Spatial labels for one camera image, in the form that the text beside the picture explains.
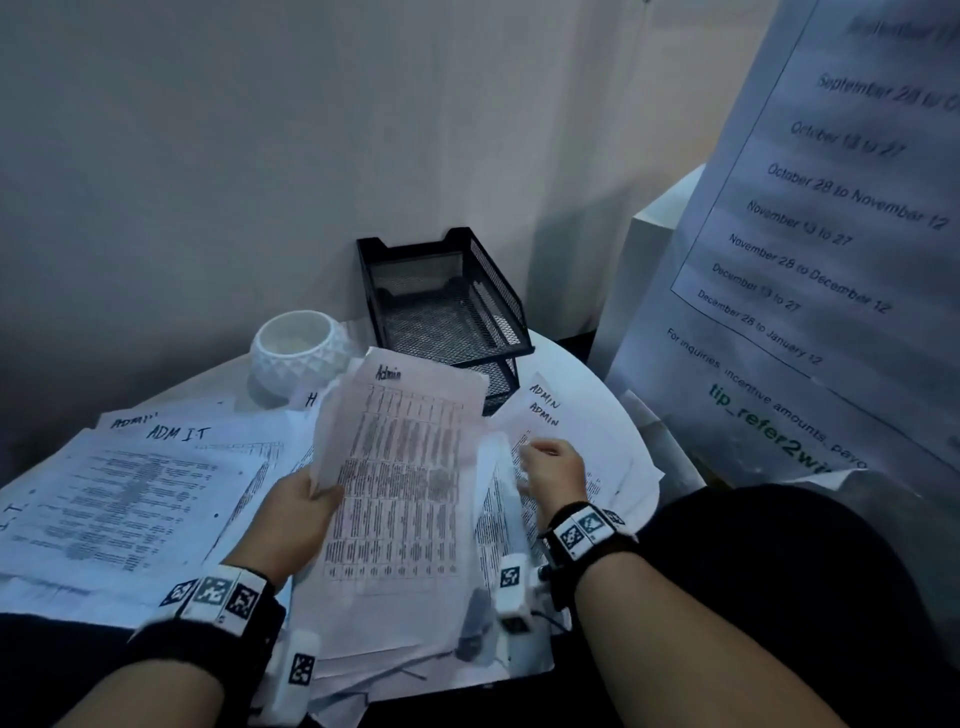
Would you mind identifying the person's right hand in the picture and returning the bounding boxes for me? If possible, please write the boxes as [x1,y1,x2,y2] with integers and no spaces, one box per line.
[517,438,590,538]

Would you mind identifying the person's left hand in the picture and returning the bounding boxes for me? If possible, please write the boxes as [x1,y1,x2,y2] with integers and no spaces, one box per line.
[224,468,346,590]

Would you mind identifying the printed paper sheet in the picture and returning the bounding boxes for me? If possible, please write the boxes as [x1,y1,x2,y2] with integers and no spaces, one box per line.
[308,346,493,601]

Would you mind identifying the pile of printed papers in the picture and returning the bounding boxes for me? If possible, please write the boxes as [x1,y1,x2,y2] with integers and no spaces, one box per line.
[0,356,665,725]

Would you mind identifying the person's right forearm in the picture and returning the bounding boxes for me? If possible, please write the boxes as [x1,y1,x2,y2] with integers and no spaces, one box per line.
[573,551,849,728]

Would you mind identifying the person's left forearm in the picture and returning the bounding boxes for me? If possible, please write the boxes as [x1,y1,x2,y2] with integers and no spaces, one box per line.
[52,658,226,728]

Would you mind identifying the person's black trousers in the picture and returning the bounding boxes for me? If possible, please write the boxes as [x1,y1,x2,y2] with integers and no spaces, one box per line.
[0,483,960,728]

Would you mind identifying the right black marker wristband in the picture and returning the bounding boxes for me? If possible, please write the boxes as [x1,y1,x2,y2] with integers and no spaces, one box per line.
[538,500,643,601]

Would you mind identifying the black marker wristband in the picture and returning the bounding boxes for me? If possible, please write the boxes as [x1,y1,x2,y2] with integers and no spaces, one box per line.
[127,562,290,706]
[538,500,643,601]

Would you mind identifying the left black marker wristband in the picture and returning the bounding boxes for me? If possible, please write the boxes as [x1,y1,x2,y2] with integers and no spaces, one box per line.
[127,562,290,706]

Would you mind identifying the white faceted cup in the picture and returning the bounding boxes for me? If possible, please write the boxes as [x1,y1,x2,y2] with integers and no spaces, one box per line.
[249,309,354,399]

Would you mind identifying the black mesh paper tray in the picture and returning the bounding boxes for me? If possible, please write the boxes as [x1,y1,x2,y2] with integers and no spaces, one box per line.
[356,226,535,418]

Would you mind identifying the white box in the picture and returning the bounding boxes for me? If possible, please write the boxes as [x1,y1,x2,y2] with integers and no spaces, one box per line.
[588,164,710,376]

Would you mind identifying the large printed notice poster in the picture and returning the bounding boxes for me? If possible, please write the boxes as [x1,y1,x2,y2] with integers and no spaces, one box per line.
[603,0,960,519]

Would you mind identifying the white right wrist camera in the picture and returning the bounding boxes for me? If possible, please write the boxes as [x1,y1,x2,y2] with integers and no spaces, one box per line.
[491,553,545,635]

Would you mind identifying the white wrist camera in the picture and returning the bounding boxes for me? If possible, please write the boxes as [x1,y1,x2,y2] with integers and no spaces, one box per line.
[258,628,324,728]
[491,553,545,635]

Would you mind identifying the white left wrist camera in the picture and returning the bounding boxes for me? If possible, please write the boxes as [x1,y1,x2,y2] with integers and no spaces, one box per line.
[258,628,324,728]

